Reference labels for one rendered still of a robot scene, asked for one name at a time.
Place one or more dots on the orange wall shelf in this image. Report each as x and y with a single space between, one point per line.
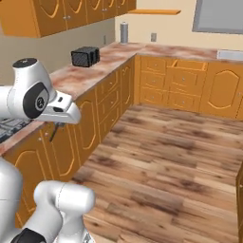
155 11

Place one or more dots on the orange drawer front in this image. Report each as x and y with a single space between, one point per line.
109 103
110 124
108 83

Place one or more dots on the grey wall socket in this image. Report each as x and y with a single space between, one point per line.
153 37

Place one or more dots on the open orange drawer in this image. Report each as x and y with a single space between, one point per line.
190 65

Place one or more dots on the steel sink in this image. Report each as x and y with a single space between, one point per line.
230 55

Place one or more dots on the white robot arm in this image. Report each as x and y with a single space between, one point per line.
28 95

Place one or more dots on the grey cylindrical canister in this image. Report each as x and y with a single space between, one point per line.
124 32

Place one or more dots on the orange wall cupboard run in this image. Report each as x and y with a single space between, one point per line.
63 14

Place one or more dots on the narrow orange cupboard door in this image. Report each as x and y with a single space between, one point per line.
127 85

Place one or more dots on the orange base cupboard run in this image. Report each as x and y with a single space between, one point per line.
221 90

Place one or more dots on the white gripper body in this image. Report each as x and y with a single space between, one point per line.
68 117

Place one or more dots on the dark hob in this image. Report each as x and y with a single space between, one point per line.
11 128

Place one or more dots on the black toaster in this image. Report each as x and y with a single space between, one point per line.
83 57

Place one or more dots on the grey window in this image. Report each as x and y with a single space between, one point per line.
218 15

